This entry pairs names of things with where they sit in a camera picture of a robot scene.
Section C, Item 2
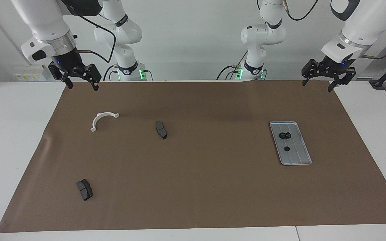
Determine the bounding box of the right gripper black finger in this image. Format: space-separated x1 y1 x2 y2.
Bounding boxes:
79 64 102 91
48 62 73 89

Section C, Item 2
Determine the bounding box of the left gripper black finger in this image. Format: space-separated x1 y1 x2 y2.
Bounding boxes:
328 68 356 92
301 59 326 87

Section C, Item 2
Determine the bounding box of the silver metal tray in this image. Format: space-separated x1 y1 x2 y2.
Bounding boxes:
269 121 313 166

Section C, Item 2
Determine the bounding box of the white labelled box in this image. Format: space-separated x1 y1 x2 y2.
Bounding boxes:
13 65 47 82

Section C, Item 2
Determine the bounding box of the dark grey brake pad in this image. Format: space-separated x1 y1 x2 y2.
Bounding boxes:
76 179 93 201
155 121 168 140

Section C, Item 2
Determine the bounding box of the brown table mat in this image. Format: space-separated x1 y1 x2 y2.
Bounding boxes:
0 80 386 233

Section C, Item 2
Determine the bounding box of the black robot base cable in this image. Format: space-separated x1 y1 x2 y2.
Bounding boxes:
216 65 244 81
103 65 119 81

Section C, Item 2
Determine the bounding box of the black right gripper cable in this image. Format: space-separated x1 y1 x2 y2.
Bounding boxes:
76 13 117 63

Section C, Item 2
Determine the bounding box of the white curved plastic bracket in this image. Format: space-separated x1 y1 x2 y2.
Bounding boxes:
90 112 120 132

